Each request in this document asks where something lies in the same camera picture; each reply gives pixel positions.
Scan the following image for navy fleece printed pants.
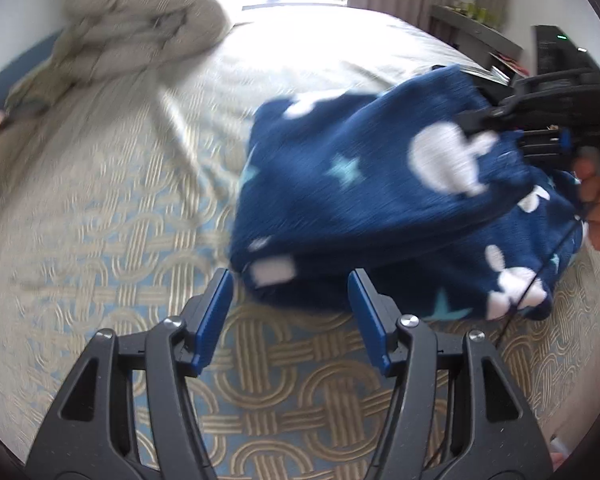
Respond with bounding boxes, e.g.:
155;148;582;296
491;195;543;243
228;64;590;322

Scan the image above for bed with patterned sheet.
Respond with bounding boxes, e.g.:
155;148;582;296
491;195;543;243
0;4;600;480

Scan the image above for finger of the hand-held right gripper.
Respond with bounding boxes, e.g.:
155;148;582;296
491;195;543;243
454;104;513;137
512;129;577;161

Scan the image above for grey console desk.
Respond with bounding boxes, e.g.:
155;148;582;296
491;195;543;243
429;3;525;72

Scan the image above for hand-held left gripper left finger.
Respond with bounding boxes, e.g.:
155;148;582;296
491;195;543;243
24;267;236;480

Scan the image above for black cable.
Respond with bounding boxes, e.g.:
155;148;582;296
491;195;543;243
494;212;587;348

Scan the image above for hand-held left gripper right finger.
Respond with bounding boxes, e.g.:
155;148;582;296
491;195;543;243
346;267;555;480

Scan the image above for folded grey-green duvet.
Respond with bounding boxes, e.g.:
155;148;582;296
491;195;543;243
0;0;233;113

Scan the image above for dark blue headboard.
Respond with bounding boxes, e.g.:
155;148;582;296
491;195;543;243
0;30;65;112

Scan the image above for wavy-edged table mirror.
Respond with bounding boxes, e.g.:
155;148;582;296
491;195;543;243
476;0;512;29

